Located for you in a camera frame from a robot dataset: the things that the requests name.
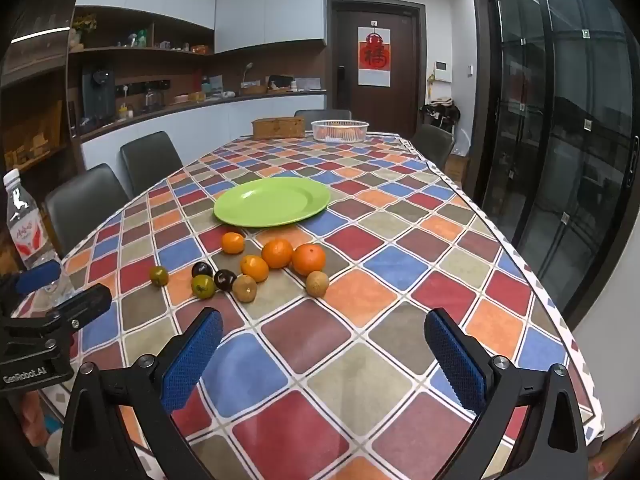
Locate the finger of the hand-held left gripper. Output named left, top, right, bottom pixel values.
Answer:
left=0, top=283, right=113, bottom=354
left=0, top=260, right=63, bottom=313

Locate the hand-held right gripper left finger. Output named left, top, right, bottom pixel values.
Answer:
left=59, top=306, right=224, bottom=480

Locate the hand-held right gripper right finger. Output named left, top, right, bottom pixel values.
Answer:
left=423, top=307, right=590, bottom=480

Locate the brown kiwi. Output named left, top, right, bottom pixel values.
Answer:
left=232, top=275, right=259, bottom=303
left=305, top=270, right=330, bottom=298

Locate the small oval orange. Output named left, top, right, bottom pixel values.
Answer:
left=240, top=255, right=270, bottom=283

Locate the large orange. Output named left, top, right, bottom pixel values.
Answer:
left=292, top=243, right=327, bottom=277

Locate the green plate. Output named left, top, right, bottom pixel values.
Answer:
left=213, top=176, right=331, bottom=228

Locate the clear plastic water bottle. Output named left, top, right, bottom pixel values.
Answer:
left=2, top=168, right=76, bottom=311

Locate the grey chair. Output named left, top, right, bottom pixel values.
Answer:
left=294, top=109, right=353, bottom=123
left=120, top=131, right=184, bottom=200
left=412, top=124, right=456, bottom=172
left=44, top=163, right=132, bottom=261

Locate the small round orange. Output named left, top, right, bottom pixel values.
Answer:
left=220, top=231, right=246, bottom=255

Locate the medium orange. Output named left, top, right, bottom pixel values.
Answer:
left=261, top=238, right=294, bottom=269

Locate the wooden shelf unit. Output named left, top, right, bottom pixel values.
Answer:
left=0, top=35, right=86, bottom=271

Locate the white counter cabinet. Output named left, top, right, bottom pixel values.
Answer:
left=80, top=91, right=328, bottom=171

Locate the black framed glass sliding door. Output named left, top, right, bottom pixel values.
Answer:
left=472, top=0, right=640, bottom=326

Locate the wicker box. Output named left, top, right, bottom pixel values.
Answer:
left=251, top=116, right=306, bottom=141

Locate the black and white bag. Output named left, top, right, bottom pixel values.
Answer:
left=422, top=97, right=461, bottom=136

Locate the white plastic basket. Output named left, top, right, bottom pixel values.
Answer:
left=310, top=119, right=370, bottom=144

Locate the dark wooden door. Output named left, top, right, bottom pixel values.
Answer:
left=327, top=0, right=426, bottom=138

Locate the red and white door poster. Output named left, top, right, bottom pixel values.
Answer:
left=357, top=25, right=392, bottom=86

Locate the white wall cabinet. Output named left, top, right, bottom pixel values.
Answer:
left=75, top=0, right=326, bottom=56

